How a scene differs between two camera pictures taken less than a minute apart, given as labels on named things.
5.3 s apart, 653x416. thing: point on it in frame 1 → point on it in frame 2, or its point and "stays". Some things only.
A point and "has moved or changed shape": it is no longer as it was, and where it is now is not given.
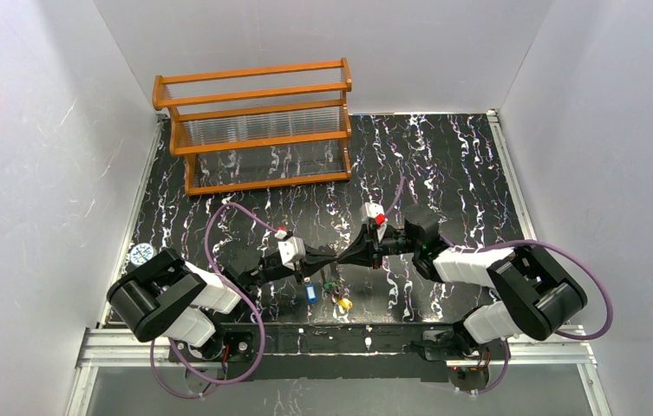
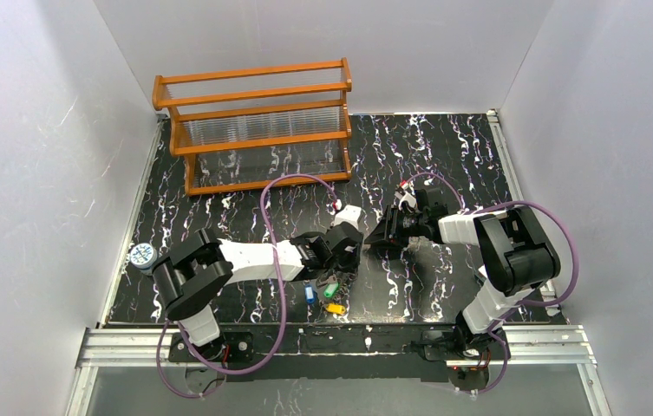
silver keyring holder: x=342 y=289 has moved or changed shape
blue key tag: x=310 y=293 stays
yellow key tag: x=346 y=303 → x=336 y=308
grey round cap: x=141 y=252 stays
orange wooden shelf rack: x=259 y=129 stays
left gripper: x=302 y=263 → x=343 y=252
